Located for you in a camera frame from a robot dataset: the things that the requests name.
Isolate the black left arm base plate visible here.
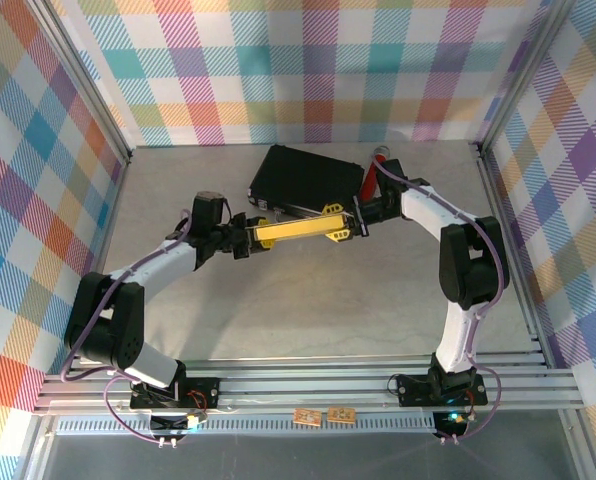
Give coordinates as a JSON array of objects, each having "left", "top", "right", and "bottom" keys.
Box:
[{"left": 129, "top": 377, "right": 223, "bottom": 410}]

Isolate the slotted grey cable duct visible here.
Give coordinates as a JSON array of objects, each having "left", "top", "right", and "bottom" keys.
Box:
[{"left": 55, "top": 417, "right": 442, "bottom": 437}]

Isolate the small black controller board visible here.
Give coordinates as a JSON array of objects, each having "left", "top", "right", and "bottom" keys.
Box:
[
  {"left": 433, "top": 409, "right": 472, "bottom": 437},
  {"left": 149, "top": 408, "right": 203, "bottom": 435}
]

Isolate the black briefcase with metal trim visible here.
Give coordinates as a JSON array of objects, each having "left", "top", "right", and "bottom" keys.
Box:
[{"left": 245, "top": 144, "right": 367, "bottom": 217}]

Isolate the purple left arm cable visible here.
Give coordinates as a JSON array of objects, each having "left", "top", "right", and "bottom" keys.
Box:
[{"left": 60, "top": 209, "right": 199, "bottom": 444}]

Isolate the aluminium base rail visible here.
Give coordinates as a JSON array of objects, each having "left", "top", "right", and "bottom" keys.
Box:
[{"left": 32, "top": 352, "right": 587, "bottom": 416}]

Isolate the aluminium frame post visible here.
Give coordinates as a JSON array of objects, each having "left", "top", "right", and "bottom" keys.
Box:
[
  {"left": 472, "top": 0, "right": 579, "bottom": 156},
  {"left": 27, "top": 0, "right": 134, "bottom": 166}
]

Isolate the yellow and white paper box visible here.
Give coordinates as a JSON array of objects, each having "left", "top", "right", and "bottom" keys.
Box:
[{"left": 246, "top": 213, "right": 353, "bottom": 245}]

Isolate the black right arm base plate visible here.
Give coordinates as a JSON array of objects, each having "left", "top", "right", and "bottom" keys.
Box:
[{"left": 395, "top": 373, "right": 489, "bottom": 407}]

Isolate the red microphone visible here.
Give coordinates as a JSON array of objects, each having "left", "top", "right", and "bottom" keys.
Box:
[{"left": 360, "top": 144, "right": 392, "bottom": 202}]

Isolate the aluminium side rail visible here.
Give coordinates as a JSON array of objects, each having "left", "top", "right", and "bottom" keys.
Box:
[
  {"left": 470, "top": 142, "right": 549, "bottom": 361},
  {"left": 70, "top": 149, "right": 135, "bottom": 351}
]

